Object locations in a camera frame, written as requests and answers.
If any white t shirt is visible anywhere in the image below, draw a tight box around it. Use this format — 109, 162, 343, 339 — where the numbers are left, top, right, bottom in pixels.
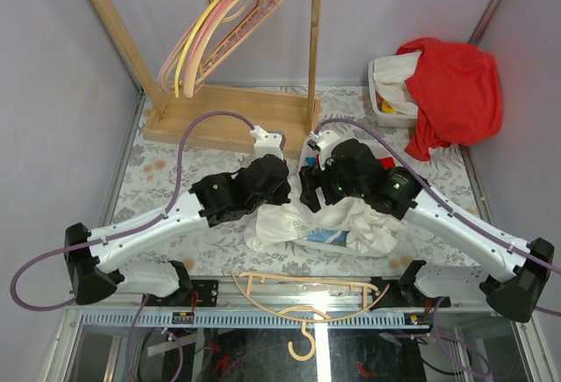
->
244, 176, 405, 257

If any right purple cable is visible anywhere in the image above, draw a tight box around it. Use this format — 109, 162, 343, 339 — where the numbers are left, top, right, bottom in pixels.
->
313, 117, 561, 378

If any white back laundry basket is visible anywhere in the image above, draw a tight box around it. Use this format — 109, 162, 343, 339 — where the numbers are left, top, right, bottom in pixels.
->
368, 51, 421, 129

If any pile of folded clothes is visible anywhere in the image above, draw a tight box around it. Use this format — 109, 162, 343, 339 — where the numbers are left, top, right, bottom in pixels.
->
300, 153, 398, 173

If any wooden clothes rack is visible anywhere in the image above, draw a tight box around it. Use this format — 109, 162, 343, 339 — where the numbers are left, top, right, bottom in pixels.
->
89, 0, 321, 158

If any peach plastic hanger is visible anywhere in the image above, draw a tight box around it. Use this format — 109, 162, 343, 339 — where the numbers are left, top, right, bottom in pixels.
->
231, 272, 390, 362

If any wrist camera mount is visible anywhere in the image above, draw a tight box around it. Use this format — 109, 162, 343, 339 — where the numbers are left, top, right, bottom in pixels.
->
250, 125, 286, 159
307, 131, 343, 170

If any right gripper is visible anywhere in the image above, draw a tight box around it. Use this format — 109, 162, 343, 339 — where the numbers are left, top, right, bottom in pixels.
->
299, 158, 367, 214

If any peach hanger on rack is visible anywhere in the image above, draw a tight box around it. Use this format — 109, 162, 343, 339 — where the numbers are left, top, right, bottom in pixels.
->
179, 0, 284, 98

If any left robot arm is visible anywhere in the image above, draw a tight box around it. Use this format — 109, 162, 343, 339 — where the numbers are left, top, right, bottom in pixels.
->
65, 154, 290, 308

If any pink plastic hanger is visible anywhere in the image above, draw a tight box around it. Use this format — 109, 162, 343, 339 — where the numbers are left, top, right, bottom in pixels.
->
158, 0, 223, 96

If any aluminium rail frame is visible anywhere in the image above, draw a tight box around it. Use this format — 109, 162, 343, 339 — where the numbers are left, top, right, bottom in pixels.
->
43, 274, 561, 382

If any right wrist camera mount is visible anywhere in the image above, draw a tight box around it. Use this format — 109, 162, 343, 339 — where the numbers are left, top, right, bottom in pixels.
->
307, 131, 343, 170

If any red t shirt on basket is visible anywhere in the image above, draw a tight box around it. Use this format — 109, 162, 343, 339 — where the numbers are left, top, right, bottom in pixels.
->
396, 38, 503, 161

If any floral table cloth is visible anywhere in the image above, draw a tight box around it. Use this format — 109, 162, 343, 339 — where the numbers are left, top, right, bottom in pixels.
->
112, 86, 479, 277

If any white front laundry basket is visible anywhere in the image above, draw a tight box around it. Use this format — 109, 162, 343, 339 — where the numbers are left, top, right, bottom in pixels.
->
290, 131, 403, 257

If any yellow plastic hanger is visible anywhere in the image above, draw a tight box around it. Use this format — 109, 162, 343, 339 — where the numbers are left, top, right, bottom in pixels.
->
173, 0, 224, 98

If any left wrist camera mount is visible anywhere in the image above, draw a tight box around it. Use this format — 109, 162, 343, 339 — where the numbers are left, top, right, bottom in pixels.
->
250, 125, 286, 159

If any white laundry basket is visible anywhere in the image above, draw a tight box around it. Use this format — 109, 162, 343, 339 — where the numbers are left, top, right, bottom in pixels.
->
290, 131, 403, 257
368, 51, 421, 129

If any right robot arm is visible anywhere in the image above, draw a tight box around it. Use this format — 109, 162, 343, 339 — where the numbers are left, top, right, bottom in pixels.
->
299, 131, 555, 322

